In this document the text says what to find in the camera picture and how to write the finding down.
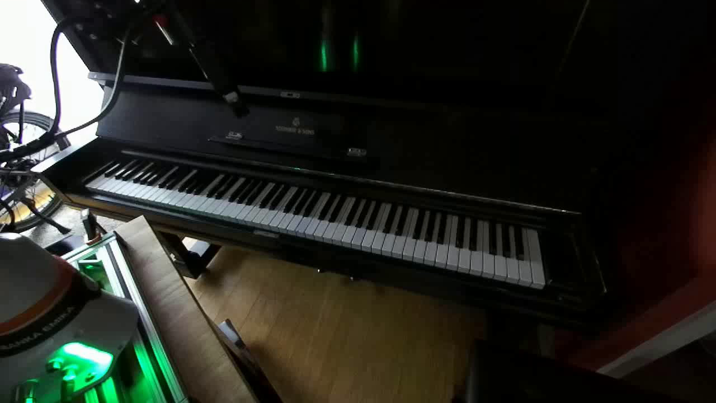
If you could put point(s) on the black upright piano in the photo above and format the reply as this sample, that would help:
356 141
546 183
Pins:
417 147

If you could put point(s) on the small black knob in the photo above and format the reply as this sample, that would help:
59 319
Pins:
89 223

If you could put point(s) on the small white bracket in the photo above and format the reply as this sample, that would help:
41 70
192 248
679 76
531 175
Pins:
229 330

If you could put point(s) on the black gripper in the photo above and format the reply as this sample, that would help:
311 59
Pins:
203 59

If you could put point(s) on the aluminium frame rail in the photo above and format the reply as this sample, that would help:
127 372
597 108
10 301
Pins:
142 328

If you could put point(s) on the wooden board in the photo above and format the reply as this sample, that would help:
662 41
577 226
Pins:
186 328

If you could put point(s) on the bicycle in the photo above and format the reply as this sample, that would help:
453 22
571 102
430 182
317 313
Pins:
23 147

